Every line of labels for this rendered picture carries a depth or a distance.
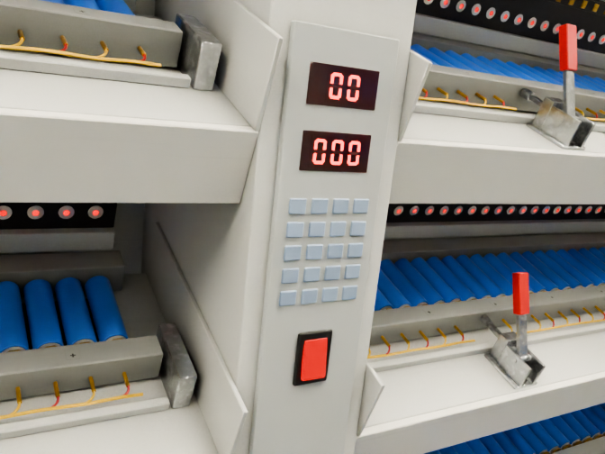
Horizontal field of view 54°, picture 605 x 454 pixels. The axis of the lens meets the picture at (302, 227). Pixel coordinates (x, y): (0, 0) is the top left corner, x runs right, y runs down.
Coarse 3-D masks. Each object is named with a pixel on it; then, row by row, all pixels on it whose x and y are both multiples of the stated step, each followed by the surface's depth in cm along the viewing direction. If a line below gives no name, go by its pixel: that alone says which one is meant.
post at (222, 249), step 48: (240, 0) 33; (288, 0) 31; (336, 0) 32; (384, 0) 34; (288, 48) 31; (384, 192) 37; (144, 240) 50; (192, 240) 40; (240, 240) 34; (192, 288) 41; (240, 288) 34; (240, 336) 34; (240, 384) 35
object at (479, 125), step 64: (448, 0) 56; (512, 0) 60; (576, 0) 63; (448, 64) 50; (512, 64) 59; (576, 64) 46; (448, 128) 42; (512, 128) 46; (576, 128) 45; (448, 192) 41; (512, 192) 45; (576, 192) 48
